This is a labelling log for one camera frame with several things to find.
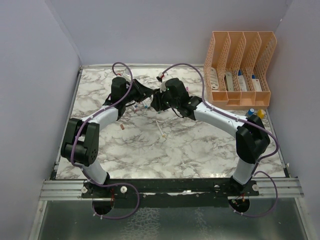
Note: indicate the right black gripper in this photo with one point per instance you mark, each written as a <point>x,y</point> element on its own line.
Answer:
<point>156,103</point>

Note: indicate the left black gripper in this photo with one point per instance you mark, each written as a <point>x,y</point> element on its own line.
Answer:
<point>143,92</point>

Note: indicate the brown cap marker pen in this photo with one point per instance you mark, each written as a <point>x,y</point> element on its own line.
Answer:
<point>160,129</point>

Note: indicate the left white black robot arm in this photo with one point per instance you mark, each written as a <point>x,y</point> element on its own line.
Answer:
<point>80,143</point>

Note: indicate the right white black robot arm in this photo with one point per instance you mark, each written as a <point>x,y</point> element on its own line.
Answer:
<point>250,134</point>

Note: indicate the red end marker pen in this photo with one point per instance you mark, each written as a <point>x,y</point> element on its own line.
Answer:
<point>135,108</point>

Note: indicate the white booklet in organizer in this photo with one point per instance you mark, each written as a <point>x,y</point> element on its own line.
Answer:
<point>213,78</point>

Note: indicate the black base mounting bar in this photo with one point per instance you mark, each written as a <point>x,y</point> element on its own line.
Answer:
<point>219,187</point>

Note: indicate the orange plastic file organizer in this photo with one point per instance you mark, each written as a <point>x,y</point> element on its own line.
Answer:
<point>235,69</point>

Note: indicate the white blue box in organizer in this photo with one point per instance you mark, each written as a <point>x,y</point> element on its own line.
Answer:
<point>242,82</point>

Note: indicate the blue small bottle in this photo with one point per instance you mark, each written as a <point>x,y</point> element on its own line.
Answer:
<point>250,112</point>

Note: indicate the white red box in organizer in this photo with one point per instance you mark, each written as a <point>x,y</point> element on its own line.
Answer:
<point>256,83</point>

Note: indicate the yellow small bottle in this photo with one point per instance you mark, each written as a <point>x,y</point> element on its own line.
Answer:
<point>261,113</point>

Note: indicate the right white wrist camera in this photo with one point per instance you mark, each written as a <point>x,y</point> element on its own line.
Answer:
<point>163,78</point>

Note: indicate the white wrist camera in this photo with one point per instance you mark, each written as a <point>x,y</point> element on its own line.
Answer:
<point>163,78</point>
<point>127,74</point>

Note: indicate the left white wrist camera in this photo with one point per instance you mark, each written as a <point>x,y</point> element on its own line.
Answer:
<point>127,74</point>

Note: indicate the aluminium frame rail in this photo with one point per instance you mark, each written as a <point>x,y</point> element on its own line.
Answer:
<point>70,190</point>

